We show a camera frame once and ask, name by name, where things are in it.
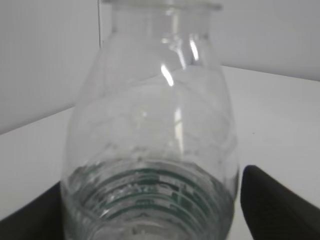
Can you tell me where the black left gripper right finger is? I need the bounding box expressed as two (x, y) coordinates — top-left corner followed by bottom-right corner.
(240, 165), (320, 240)

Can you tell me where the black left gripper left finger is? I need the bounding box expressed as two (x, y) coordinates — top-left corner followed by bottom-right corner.
(0, 182), (65, 240)

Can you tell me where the clear plastic water bottle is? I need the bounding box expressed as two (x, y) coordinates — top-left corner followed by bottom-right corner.
(60, 0), (239, 240)

